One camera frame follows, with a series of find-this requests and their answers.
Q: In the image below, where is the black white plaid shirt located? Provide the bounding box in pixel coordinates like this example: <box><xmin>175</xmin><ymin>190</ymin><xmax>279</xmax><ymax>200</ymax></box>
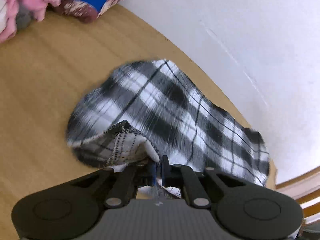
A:
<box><xmin>66</xmin><ymin>59</ymin><xmax>270</xmax><ymax>186</ymax></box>

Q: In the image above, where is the grey sweatshirt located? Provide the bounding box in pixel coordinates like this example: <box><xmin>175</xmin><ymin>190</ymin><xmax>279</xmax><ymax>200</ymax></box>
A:
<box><xmin>16</xmin><ymin>4</ymin><xmax>33</xmax><ymax>30</ymax></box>

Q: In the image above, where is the white garment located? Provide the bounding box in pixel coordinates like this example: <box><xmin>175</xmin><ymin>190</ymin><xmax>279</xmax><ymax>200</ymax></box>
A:
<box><xmin>0</xmin><ymin>0</ymin><xmax>7</xmax><ymax>33</ymax></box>

